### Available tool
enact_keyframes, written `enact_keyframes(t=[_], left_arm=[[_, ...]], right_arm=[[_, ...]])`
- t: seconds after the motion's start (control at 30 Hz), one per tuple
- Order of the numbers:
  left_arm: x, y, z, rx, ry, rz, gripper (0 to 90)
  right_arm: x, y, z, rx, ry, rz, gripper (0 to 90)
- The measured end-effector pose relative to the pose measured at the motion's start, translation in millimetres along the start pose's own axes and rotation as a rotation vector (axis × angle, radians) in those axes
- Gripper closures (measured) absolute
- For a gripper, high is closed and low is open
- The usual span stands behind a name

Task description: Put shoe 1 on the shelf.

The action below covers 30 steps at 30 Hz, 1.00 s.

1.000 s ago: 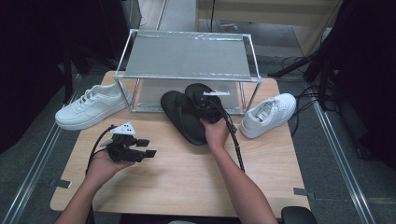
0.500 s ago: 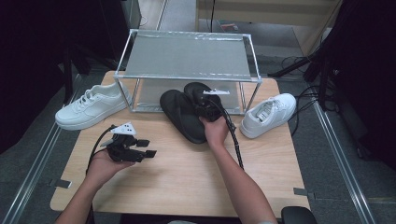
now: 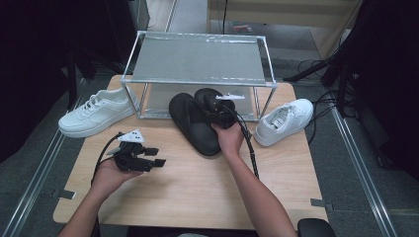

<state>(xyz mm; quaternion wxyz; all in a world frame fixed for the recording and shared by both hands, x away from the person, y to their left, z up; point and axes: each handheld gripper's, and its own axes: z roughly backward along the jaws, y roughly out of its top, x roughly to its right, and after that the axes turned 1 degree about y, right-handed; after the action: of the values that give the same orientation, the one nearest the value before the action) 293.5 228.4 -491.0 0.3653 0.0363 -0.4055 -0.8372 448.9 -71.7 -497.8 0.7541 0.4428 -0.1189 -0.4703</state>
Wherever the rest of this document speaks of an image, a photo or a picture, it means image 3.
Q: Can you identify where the black floor cable bundle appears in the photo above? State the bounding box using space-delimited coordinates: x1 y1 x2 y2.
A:
295 58 342 146

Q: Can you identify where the dark curtain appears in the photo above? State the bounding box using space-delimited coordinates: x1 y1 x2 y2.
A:
342 0 419 179
0 0 132 162

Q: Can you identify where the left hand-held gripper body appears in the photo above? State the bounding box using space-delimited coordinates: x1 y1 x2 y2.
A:
107 128 153 173

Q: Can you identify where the wooden cabinet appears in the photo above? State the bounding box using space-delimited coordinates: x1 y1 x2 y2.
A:
207 0 364 61

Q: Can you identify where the black chair armrest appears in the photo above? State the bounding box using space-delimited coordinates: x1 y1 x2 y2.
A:
296 217 338 237

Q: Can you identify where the white sneaker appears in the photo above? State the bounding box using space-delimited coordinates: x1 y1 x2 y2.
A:
57 86 140 139
252 98 315 148

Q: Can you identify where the person's left hand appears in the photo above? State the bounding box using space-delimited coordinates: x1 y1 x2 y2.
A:
91 157 145 199

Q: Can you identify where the person's right hand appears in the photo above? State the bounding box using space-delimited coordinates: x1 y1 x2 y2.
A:
211 121 246 159

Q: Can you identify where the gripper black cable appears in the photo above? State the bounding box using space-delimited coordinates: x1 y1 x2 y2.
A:
90 131 126 186
223 104 261 181

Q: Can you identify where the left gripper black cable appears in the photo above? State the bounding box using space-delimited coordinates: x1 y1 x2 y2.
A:
90 131 126 186

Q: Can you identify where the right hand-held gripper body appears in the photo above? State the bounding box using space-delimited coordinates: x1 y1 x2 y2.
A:
207 93 246 130

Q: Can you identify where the black hanging cable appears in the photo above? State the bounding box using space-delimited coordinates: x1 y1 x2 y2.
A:
222 0 229 36

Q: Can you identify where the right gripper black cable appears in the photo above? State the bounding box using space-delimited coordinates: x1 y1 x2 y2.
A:
223 104 261 181

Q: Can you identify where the black tripod stand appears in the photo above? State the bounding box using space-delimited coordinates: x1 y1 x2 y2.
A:
282 55 350 118

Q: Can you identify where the black upright stand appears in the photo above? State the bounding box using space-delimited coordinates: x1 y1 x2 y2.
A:
65 48 82 112

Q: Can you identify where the grey cabinet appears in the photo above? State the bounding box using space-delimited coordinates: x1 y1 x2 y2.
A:
127 0 151 33

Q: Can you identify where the metal floor rail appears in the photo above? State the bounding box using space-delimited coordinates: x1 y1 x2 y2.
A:
0 77 87 237
330 107 400 237

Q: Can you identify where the grey table bracket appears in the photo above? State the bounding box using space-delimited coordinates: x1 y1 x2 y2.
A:
51 188 77 200
309 197 334 212

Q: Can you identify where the red flat thing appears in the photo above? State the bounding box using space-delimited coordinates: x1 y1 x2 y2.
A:
231 23 254 35

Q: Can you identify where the metal shoe rack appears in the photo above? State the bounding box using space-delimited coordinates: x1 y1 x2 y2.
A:
119 30 279 121

